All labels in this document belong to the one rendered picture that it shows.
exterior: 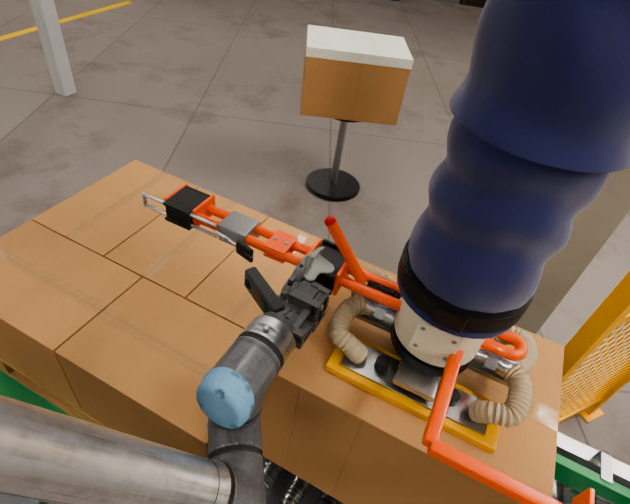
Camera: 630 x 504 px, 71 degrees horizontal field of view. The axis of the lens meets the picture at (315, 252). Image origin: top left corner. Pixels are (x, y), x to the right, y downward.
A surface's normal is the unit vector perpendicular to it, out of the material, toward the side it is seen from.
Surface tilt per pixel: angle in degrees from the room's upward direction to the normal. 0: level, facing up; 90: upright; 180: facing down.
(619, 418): 0
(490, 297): 96
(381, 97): 90
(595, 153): 79
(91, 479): 62
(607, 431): 0
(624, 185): 90
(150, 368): 0
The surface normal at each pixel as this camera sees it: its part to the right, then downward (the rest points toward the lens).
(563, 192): -0.10, 0.87
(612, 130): 0.12, 0.79
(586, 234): -0.45, 0.56
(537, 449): 0.12, -0.73
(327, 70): 0.00, 0.68
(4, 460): 0.71, 0.12
